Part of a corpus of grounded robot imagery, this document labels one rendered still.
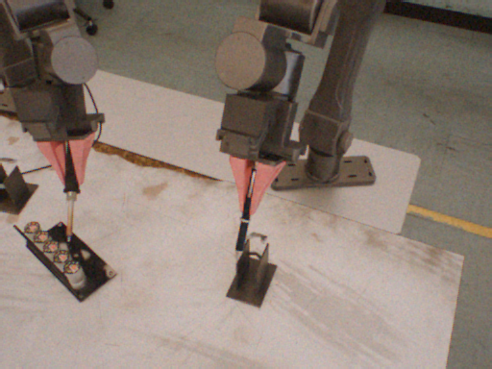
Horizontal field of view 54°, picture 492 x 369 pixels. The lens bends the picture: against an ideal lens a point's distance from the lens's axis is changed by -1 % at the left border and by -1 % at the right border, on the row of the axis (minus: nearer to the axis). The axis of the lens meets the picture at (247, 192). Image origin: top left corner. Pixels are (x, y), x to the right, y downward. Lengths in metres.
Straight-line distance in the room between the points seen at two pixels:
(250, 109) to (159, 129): 0.58
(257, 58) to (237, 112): 0.06
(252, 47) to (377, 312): 0.46
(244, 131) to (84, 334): 0.43
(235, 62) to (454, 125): 1.99
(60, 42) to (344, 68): 0.43
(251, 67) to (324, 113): 0.35
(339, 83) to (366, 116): 1.55
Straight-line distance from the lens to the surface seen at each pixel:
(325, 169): 0.91
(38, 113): 0.65
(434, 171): 2.17
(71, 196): 0.75
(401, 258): 0.86
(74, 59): 0.64
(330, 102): 0.82
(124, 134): 1.07
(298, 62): 0.58
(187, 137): 1.03
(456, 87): 2.69
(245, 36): 0.51
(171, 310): 0.78
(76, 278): 0.78
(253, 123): 0.50
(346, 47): 0.81
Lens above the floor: 1.42
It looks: 47 degrees down
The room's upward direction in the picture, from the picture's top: straight up
